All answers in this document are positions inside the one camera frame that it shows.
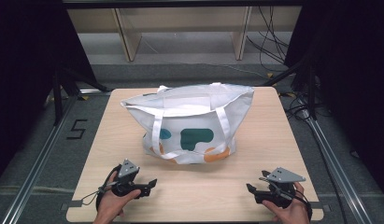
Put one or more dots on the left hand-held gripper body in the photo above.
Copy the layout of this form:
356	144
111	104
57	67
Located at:
128	177

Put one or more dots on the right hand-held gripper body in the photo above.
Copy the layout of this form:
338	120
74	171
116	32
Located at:
281	185

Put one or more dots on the white tote bag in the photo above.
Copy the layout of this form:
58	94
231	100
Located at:
192	109

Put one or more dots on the person's right hand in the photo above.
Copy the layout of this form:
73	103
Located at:
289	211

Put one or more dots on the person's left hand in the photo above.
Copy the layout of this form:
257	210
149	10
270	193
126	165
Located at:
113	202

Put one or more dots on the yellow tape piece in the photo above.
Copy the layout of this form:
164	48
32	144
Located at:
85	98
270	75

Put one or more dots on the black metal stand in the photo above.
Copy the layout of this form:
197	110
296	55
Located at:
65	90
308	84

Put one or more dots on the black curtain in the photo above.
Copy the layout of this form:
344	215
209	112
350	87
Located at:
351	77
27	77

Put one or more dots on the light wooden bench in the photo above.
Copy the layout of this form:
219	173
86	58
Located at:
180	28

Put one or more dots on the metal floor rail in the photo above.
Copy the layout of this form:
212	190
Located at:
37	161
333	161

